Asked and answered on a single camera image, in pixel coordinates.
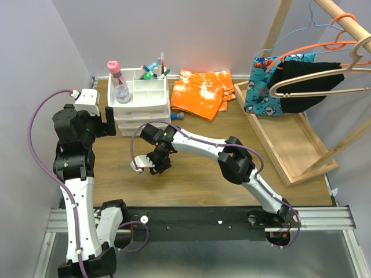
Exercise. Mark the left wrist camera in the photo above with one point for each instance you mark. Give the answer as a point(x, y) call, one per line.
point(86, 100)

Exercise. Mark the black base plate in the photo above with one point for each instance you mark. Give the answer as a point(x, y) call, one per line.
point(197, 224)

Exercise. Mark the wooden clothes rack frame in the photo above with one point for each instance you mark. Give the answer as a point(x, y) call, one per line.
point(293, 146)

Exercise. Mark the black garment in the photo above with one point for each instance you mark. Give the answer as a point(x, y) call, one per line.
point(291, 69)

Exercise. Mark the clear paperclip jar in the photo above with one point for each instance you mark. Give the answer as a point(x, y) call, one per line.
point(122, 93)

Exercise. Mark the blue grey glue stick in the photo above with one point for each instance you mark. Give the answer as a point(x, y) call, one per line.
point(176, 116)

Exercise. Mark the green white pen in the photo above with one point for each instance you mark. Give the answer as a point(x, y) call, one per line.
point(162, 76)

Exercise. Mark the white drawer organizer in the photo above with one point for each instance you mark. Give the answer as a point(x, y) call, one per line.
point(149, 101)

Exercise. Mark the aluminium rail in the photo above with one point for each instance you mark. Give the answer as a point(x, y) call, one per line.
point(312, 219)

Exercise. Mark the red white pen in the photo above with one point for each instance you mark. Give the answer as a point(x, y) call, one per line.
point(162, 62)

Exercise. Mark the blue shark print cloth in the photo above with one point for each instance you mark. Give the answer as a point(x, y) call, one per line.
point(258, 101)

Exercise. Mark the green black highlighter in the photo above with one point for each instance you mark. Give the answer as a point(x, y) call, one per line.
point(148, 76)

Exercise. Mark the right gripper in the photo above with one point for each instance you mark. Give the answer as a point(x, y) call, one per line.
point(157, 168)

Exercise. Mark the wooden hanger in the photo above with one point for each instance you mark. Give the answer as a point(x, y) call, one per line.
point(354, 67)

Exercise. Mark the orange folded cloth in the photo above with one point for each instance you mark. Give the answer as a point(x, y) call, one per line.
point(202, 94)

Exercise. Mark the blue wire hanger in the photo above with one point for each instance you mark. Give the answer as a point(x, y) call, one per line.
point(312, 23)

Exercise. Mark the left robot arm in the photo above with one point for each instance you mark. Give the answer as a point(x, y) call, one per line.
point(90, 250)

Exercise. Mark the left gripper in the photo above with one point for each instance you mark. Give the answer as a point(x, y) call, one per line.
point(105, 128)

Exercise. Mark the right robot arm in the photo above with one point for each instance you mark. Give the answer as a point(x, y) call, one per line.
point(234, 159)

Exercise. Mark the pink cap pen tube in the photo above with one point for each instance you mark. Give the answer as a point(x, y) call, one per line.
point(116, 74)

